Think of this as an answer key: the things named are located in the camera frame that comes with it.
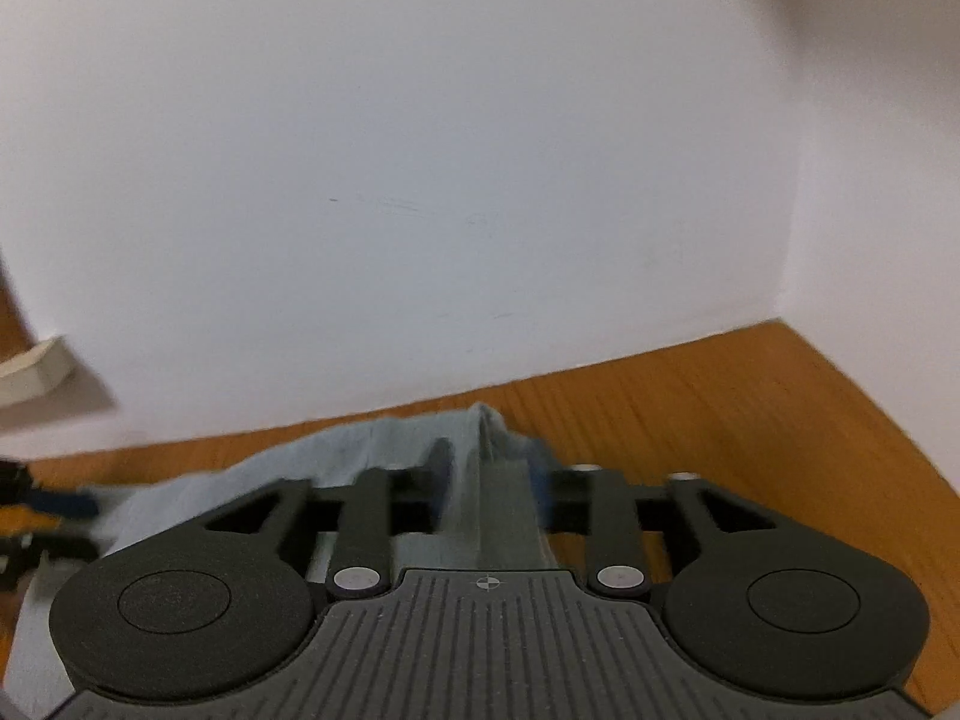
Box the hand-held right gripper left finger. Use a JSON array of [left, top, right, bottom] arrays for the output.
[[202, 439, 455, 601]]

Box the grey sweatshirt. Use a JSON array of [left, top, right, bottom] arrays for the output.
[[11, 403, 560, 720]]

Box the wooden window frame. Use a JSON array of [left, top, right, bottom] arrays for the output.
[[0, 281, 35, 365]]

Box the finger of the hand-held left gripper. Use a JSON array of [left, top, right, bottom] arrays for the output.
[[0, 531, 103, 593], [0, 459, 100, 521]]

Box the beige window sill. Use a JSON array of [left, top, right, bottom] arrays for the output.
[[0, 335, 74, 412]]

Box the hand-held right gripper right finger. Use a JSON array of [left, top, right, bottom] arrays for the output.
[[529, 459, 758, 601]]

